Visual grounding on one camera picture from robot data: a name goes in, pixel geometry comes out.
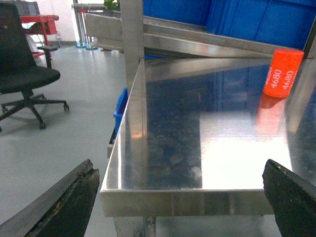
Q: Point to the red metal frame table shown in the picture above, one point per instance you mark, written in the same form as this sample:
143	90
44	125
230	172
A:
43	25

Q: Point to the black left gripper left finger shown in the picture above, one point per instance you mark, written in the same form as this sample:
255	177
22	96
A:
63	210

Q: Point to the large blue plastic crate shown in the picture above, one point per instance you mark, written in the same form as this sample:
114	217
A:
279	22

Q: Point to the blue bin under table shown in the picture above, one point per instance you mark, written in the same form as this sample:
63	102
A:
120	108

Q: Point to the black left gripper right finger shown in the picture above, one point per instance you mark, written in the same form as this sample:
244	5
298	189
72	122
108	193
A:
293	200

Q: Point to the black office chair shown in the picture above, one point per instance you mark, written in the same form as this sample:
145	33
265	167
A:
18	69

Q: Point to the orange cylindrical capacitor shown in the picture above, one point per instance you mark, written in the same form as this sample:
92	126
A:
282	72

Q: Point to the stainless steel roller rack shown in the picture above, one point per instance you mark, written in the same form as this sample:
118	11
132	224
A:
190	45

